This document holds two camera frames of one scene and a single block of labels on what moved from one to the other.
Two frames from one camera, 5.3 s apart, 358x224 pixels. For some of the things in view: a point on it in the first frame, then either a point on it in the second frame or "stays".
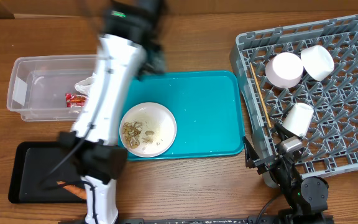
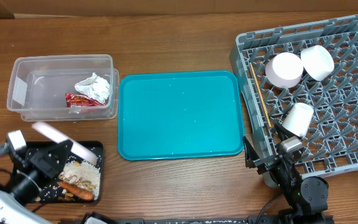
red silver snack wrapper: (75, 100) stays
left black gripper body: (155, 63) → (35, 170)
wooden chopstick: (260, 96) stays
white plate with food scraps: (148, 129) → (76, 149)
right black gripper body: (268, 163) stays
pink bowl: (284, 70) stays
